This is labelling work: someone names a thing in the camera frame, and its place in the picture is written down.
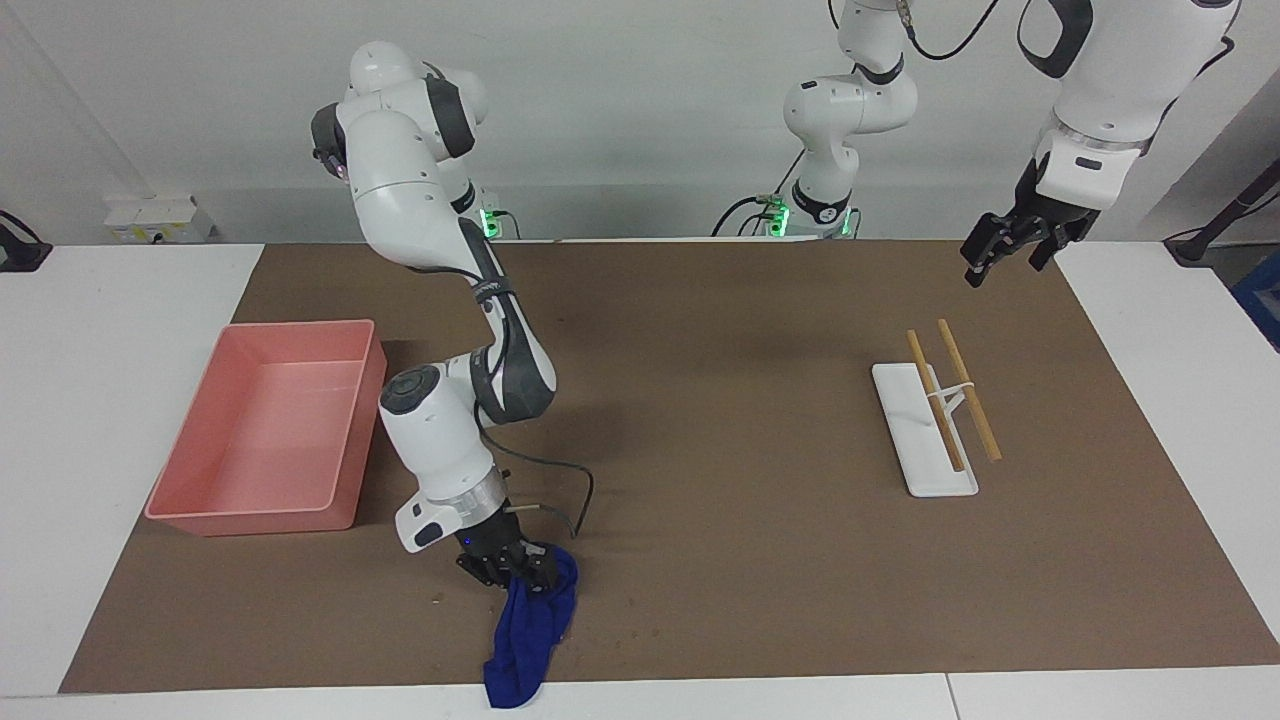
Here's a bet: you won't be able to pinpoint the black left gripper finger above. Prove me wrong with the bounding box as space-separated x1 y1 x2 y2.
961 212 1033 290
1027 226 1071 274

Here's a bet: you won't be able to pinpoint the blue towel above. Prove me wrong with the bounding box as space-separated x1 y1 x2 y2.
483 546 580 710

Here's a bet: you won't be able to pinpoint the white towel rack base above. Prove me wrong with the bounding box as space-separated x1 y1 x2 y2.
871 362 981 499

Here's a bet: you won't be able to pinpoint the wooden rack rod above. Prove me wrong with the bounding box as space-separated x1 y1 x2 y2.
905 329 967 475
936 318 1004 464

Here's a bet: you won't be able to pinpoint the black stand pole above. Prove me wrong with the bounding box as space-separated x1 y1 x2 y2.
1164 158 1280 267

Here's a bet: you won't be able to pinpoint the brown table mat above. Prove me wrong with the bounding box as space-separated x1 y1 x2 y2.
58 240 1280 696

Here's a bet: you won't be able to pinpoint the blue crate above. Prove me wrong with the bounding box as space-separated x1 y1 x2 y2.
1231 250 1280 353

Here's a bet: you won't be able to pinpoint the pink plastic bin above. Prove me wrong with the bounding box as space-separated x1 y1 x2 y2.
144 319 389 538

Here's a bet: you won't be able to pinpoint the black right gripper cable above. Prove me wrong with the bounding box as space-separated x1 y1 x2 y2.
470 280 597 542

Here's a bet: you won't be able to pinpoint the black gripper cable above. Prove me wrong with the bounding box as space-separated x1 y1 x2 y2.
828 0 1238 151
470 280 597 542

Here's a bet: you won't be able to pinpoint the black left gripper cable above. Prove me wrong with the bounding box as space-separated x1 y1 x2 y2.
828 0 1238 151

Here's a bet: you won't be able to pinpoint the black left base cables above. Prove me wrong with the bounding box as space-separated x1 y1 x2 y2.
711 150 803 240

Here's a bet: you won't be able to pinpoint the black clamp mount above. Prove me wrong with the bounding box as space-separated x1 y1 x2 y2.
0 209 54 274

